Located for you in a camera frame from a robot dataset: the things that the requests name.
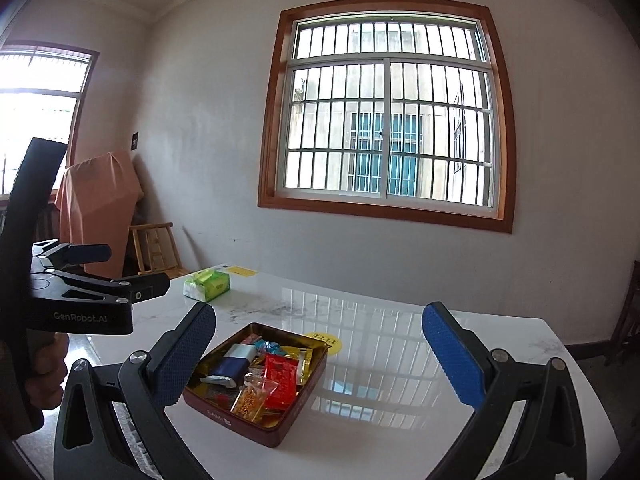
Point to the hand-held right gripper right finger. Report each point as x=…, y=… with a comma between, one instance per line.
x=452, y=355

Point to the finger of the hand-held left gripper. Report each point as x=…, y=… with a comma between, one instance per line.
x=90, y=253
x=145, y=287

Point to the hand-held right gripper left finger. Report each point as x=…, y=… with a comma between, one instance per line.
x=185, y=355

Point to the navy and light blue packet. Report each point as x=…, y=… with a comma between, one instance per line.
x=235, y=369

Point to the clear bag of orange snacks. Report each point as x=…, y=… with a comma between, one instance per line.
x=252, y=400

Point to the small blue candy packet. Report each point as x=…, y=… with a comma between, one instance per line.
x=270, y=346

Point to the gold lined dark red tin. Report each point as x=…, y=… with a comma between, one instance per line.
x=240, y=422

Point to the red snack packet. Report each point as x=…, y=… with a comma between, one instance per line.
x=280, y=377

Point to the gold foil snack packet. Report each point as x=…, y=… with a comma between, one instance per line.
x=302, y=360

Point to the person's left hand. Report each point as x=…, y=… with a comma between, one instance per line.
x=47, y=375

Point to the light wooden chair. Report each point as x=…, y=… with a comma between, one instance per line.
x=155, y=250

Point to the orange cloth covered furniture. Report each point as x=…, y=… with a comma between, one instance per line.
x=95, y=210

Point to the green tissue pack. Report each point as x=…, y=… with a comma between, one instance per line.
x=210, y=285

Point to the white and yellow box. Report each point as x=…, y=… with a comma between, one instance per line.
x=245, y=271

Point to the round yellow sticker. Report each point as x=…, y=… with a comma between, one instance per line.
x=332, y=341

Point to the bright side window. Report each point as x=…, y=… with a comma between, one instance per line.
x=35, y=110

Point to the wooden framed barred window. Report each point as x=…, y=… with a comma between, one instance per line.
x=390, y=110

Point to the dark wall switch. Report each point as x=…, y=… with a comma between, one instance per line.
x=135, y=141

